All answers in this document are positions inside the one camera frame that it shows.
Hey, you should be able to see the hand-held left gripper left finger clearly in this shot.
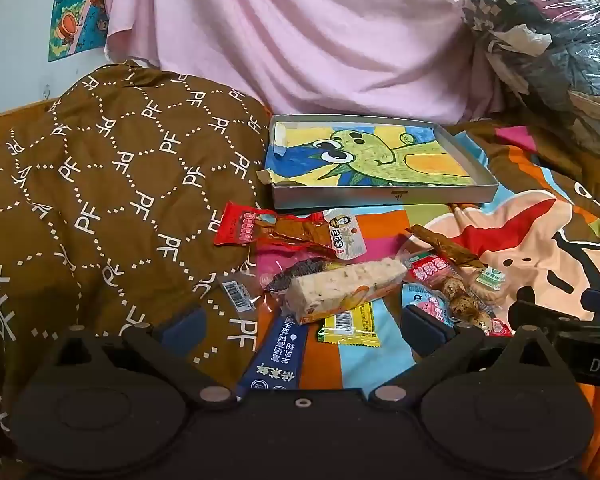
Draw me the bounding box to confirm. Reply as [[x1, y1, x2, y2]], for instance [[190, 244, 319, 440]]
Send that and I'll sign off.
[[50, 305, 231, 408]]

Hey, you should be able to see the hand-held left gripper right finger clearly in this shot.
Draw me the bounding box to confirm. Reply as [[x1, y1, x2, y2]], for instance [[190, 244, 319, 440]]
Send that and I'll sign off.
[[371, 305, 556, 405]]

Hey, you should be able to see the light blue pink packet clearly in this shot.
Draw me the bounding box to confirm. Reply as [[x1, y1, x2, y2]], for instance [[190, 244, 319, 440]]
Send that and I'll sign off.
[[401, 282, 456, 329]]

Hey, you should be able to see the red quail egg packet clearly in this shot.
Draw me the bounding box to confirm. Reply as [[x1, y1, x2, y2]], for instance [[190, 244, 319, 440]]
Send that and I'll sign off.
[[405, 254, 513, 337]]

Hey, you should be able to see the green label pastry packet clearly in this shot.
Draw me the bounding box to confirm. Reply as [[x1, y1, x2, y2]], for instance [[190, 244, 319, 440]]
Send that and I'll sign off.
[[466, 261, 510, 307]]

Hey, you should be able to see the yellow snack packet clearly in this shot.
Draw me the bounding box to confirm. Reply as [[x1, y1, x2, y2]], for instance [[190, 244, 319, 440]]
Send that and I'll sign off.
[[316, 301, 382, 349]]

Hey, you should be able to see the gold foil snack packet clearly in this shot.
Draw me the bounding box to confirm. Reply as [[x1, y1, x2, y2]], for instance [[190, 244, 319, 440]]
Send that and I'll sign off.
[[405, 224, 487, 269]]

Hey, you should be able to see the blue stick packet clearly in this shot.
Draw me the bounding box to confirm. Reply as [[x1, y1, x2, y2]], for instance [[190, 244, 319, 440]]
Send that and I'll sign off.
[[236, 309, 311, 402]]

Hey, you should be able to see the white nougat cake packet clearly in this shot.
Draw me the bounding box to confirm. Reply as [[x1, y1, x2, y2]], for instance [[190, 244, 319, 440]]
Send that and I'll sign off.
[[284, 256, 407, 325]]

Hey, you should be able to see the clear packet of dark snack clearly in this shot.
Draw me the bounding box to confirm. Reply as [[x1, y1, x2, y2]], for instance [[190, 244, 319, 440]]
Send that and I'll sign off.
[[220, 256, 331, 313]]

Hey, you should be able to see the red and white tofu packet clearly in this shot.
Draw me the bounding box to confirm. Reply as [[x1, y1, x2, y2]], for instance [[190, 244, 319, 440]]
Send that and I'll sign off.
[[214, 201, 369, 262]]

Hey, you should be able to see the shallow grey cardboard box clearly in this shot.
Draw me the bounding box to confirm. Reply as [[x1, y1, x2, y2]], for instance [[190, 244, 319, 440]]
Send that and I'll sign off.
[[262, 114, 500, 211]]

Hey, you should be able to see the colourful cartoon bedsheet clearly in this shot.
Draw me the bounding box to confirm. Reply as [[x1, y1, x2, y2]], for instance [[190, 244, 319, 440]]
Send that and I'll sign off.
[[220, 120, 600, 480]]

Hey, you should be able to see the brown patterned pillow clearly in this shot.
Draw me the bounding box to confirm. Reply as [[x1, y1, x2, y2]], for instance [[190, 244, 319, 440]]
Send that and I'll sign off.
[[0, 60, 281, 480]]

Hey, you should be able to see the green dinosaur crayon drawing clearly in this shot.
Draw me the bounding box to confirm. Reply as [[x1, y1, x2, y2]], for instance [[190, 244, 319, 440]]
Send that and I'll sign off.
[[267, 122, 473, 186]]

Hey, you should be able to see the clear plastic bag of clothes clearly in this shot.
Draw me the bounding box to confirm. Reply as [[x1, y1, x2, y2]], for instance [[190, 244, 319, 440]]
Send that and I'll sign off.
[[460, 0, 600, 153]]

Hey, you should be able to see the pink sheet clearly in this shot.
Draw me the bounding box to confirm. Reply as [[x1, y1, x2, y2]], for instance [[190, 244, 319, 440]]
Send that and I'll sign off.
[[102, 0, 511, 126]]

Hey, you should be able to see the cartoon wall poster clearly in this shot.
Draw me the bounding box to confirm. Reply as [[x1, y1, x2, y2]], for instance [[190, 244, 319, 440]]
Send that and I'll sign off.
[[47, 0, 112, 63]]

